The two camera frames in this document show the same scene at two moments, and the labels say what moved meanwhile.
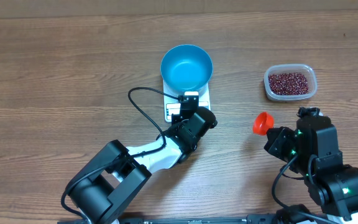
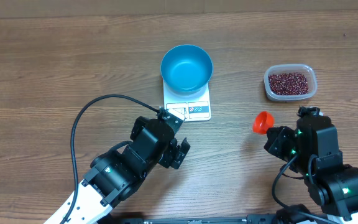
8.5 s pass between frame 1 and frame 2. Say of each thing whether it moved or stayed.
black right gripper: stayed
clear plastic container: stayed
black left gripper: moved
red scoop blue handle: stayed
